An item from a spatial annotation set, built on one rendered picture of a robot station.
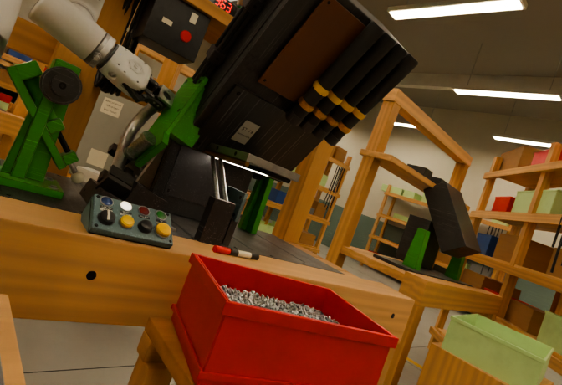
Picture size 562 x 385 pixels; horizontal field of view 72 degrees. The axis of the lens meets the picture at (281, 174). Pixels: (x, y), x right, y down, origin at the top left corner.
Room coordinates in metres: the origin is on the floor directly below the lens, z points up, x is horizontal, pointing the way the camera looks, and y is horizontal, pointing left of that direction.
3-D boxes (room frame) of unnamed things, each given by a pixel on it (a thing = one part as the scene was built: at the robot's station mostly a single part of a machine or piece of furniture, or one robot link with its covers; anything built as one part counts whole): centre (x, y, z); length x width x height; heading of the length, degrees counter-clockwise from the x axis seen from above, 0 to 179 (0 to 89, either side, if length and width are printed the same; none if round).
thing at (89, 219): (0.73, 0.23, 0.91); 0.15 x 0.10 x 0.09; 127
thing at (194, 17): (1.18, 0.47, 1.42); 0.17 x 0.12 x 0.15; 127
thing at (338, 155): (7.10, -0.19, 1.14); 2.45 x 0.55 x 2.28; 134
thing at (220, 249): (0.90, 0.03, 0.91); 0.13 x 0.02 x 0.02; 131
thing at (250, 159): (1.05, 0.14, 1.11); 0.39 x 0.16 x 0.03; 37
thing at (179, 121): (0.99, 0.28, 1.17); 0.13 x 0.12 x 0.20; 127
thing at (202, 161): (1.26, 0.26, 1.07); 0.30 x 0.18 x 0.34; 127
